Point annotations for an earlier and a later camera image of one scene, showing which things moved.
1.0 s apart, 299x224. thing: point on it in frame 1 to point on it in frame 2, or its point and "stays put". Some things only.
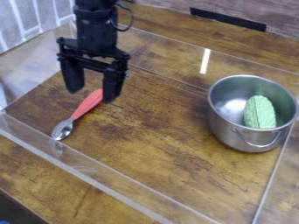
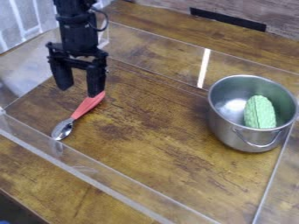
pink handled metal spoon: (62, 130) stays put
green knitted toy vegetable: (259, 115) stays put
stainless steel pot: (229, 94) stays put
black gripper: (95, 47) to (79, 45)
